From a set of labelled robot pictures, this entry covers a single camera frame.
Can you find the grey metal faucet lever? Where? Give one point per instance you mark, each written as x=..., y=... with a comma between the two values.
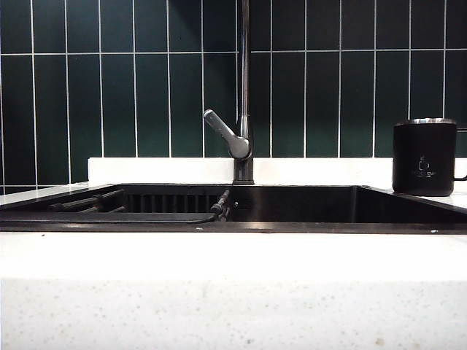
x=233, y=140

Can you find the black mug with steel rim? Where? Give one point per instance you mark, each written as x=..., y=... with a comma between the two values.
x=423, y=156

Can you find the black sink basin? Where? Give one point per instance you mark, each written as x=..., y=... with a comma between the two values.
x=310, y=206

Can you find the dark metal faucet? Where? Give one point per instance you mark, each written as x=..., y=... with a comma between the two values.
x=244, y=73

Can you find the black sink drain rack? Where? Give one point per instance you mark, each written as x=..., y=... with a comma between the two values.
x=127, y=218

